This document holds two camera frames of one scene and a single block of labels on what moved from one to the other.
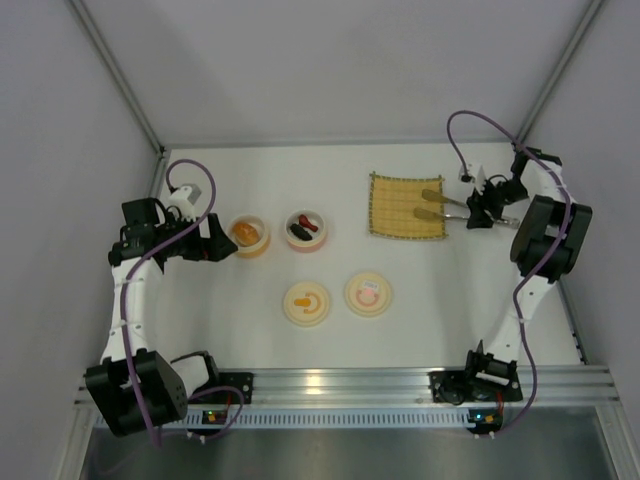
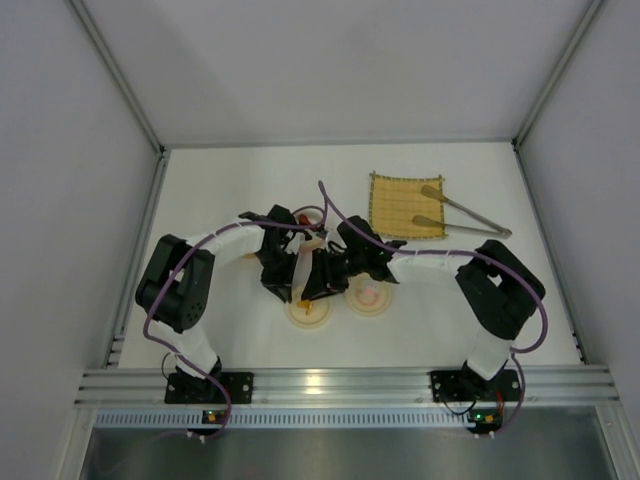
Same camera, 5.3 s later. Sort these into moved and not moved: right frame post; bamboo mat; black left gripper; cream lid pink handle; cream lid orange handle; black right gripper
Moved: black right gripper; black left gripper
Not moved: cream lid pink handle; right frame post; bamboo mat; cream lid orange handle
